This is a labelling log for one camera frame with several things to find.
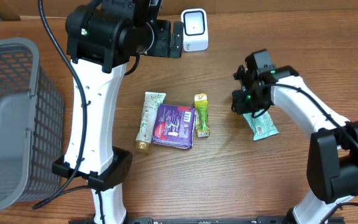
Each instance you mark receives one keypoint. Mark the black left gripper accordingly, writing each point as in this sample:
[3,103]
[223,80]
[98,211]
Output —
[161,30]

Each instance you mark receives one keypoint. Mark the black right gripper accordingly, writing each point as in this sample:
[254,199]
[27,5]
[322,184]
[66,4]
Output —
[244,107]

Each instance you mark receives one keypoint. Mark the teal wet wipes pack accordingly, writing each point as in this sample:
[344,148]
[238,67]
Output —
[261,124]

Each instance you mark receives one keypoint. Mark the green yellow juice pouch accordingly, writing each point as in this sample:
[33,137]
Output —
[201,106]

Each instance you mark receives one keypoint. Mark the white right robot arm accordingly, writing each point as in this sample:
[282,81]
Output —
[332,167]

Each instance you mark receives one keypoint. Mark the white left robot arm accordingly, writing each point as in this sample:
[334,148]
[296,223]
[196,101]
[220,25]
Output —
[102,37]

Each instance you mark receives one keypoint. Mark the white barcode scanner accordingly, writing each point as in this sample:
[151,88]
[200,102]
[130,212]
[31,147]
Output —
[195,30]

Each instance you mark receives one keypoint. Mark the white cream tube gold cap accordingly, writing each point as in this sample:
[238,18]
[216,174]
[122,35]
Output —
[152,101]

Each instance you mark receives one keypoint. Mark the purple pad package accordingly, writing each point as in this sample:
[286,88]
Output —
[174,126]

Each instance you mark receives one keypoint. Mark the grey plastic basket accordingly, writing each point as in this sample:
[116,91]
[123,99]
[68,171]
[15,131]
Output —
[31,125]

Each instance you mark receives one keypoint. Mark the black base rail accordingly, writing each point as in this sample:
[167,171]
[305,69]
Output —
[258,220]

